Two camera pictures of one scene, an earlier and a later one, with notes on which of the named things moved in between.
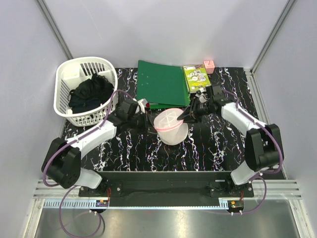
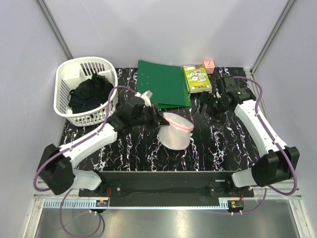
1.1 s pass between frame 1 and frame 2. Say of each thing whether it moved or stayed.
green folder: stayed
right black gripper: moved
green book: stayed
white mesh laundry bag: moved
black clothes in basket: stayed
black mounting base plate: stayed
